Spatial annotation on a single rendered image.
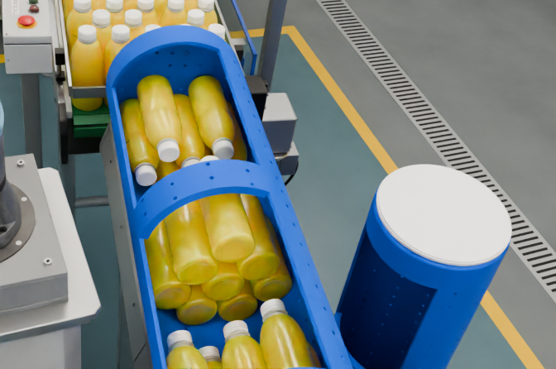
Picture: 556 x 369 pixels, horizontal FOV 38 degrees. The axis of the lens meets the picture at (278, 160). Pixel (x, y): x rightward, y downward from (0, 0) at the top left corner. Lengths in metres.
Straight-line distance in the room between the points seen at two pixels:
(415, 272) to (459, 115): 2.22
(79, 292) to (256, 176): 0.34
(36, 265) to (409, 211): 0.76
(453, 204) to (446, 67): 2.41
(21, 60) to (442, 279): 1.01
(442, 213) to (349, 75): 2.20
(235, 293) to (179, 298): 0.09
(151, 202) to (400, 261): 0.52
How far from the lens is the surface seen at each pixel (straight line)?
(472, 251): 1.59
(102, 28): 1.89
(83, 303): 1.23
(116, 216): 1.74
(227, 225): 1.28
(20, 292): 1.19
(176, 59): 1.68
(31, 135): 2.10
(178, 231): 1.33
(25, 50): 1.84
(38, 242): 1.22
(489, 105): 3.88
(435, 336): 1.73
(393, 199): 1.63
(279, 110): 2.07
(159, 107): 1.55
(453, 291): 1.62
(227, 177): 1.30
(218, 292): 1.37
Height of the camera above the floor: 2.12
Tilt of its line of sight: 41 degrees down
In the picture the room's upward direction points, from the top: 12 degrees clockwise
